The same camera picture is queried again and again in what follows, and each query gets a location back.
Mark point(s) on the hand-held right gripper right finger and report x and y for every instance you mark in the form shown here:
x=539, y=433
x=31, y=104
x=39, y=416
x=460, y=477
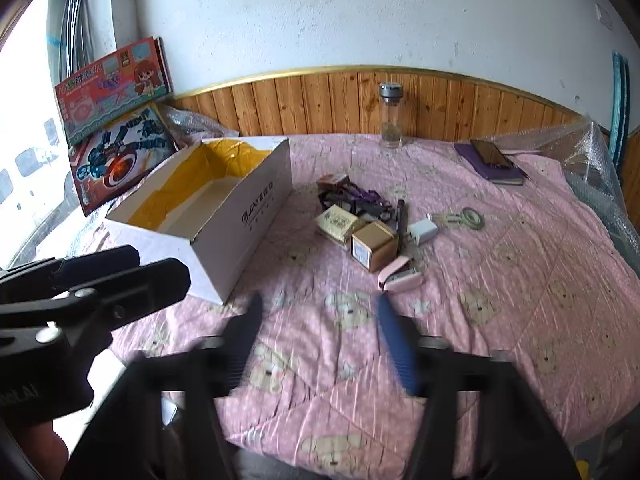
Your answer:
x=400, y=355

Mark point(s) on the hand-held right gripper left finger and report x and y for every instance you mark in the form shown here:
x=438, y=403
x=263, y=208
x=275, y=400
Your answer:
x=245, y=330

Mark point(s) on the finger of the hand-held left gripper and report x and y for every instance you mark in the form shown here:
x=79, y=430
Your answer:
x=100, y=262
x=145, y=282

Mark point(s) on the pink stapler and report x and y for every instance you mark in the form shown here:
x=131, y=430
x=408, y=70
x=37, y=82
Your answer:
x=400, y=275

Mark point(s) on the white cardboard box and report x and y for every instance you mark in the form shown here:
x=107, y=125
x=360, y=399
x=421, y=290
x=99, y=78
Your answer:
x=250, y=220

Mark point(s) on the small brown cardboard box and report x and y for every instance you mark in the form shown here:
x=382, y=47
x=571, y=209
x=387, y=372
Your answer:
x=372, y=245

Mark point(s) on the white charger plug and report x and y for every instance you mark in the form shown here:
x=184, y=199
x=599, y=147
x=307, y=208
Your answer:
x=422, y=231

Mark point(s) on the black pen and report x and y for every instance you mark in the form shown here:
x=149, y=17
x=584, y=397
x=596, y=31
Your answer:
x=401, y=215

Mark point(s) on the small yellow box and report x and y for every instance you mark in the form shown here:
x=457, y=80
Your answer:
x=337, y=222

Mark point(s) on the black sunglasses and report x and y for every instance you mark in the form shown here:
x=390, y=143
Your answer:
x=335, y=199

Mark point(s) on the person's left forearm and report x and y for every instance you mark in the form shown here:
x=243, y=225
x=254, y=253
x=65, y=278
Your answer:
x=47, y=447

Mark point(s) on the pink printed blanket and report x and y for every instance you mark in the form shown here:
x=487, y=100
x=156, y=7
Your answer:
x=500, y=335

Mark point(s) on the robot toy box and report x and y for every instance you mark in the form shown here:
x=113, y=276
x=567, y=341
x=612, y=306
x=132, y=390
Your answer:
x=120, y=155

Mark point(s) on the clear tape roll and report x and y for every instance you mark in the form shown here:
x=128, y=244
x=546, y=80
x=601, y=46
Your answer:
x=472, y=217

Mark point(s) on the pink toy box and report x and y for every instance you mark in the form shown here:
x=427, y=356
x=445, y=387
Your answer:
x=110, y=90

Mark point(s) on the small red staples box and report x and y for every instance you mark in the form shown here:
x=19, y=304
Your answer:
x=334, y=179

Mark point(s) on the purple notebook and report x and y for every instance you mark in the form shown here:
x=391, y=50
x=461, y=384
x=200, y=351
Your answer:
x=480, y=167

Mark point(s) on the black smartphone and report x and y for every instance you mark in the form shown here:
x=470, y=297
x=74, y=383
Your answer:
x=492, y=154

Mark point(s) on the glass bottle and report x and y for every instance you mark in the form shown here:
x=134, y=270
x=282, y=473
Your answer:
x=391, y=120

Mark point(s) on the teal hoop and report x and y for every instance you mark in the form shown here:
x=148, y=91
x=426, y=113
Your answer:
x=620, y=105

